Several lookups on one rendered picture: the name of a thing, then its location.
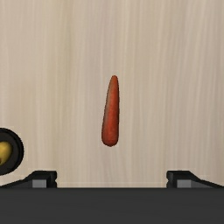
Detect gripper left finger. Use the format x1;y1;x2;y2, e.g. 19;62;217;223
0;170;58;189

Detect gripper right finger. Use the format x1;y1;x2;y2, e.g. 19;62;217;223
165;170;224;189

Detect yellow round fruit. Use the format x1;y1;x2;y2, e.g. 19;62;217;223
0;141;14;166

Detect orange carrot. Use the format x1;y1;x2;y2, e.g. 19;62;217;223
101;74;121;148

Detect black bowl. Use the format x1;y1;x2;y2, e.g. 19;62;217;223
0;127;25;177

